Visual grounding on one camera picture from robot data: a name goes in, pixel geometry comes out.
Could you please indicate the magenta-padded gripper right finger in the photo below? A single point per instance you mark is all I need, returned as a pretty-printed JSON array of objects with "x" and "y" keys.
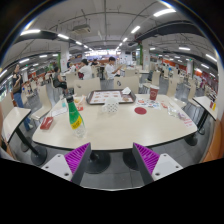
[{"x": 168, "y": 165}]

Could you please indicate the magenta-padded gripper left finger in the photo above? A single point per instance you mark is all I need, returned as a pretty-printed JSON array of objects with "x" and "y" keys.
[{"x": 55, "y": 165}]

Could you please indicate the green drink bottle black cap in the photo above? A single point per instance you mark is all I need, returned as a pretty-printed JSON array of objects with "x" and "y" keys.
[{"x": 75, "y": 116}]

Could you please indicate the red tissue packet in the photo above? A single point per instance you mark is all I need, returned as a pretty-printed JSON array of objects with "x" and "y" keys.
[{"x": 46, "y": 123}]

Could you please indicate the white and pink leaflet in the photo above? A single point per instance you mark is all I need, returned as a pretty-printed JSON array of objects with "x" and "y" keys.
[{"x": 187, "y": 120}]

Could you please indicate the white paper flyer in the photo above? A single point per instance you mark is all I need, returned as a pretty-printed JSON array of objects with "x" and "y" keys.
[{"x": 59, "y": 112}]

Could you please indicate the empty clear plastic bag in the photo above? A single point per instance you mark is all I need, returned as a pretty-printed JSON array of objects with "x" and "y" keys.
[{"x": 173, "y": 111}]

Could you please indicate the red sauce packet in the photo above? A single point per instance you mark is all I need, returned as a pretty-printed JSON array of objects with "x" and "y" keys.
[
  {"x": 164, "y": 105},
  {"x": 80, "y": 107}
]

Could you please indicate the flat round red coaster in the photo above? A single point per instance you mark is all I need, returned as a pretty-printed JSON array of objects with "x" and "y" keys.
[{"x": 140, "y": 110}]

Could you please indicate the white neighbouring table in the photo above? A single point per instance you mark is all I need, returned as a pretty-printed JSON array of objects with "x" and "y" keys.
[
  {"x": 13, "y": 120},
  {"x": 205, "y": 105}
]

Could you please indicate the small teal bottle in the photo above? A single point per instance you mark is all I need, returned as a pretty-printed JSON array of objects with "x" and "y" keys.
[{"x": 64, "y": 103}]

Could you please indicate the colourful sticker sheet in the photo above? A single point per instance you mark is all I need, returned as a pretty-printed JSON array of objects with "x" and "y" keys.
[{"x": 148, "y": 104}]

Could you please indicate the red paper cup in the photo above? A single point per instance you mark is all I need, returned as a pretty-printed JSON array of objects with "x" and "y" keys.
[{"x": 154, "y": 93}]

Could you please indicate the group of beige chairs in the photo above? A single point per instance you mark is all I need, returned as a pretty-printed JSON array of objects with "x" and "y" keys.
[{"x": 171, "y": 85}]

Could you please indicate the person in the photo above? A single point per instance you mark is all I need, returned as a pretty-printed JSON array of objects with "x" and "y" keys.
[
  {"x": 17, "y": 86},
  {"x": 110, "y": 69},
  {"x": 86, "y": 70},
  {"x": 95, "y": 62},
  {"x": 58, "y": 80}
]

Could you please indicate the white paper napkin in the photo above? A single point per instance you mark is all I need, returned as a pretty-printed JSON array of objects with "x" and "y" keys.
[{"x": 126, "y": 90}]

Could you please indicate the dark food tray paper liner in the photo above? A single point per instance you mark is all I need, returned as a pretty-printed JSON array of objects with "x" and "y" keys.
[{"x": 108, "y": 96}]

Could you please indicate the ceiling air conditioner unit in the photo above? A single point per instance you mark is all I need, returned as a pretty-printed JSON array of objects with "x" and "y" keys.
[{"x": 81, "y": 29}]

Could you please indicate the group of ceiling lights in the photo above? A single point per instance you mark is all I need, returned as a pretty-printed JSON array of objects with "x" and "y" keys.
[{"x": 164, "y": 12}]

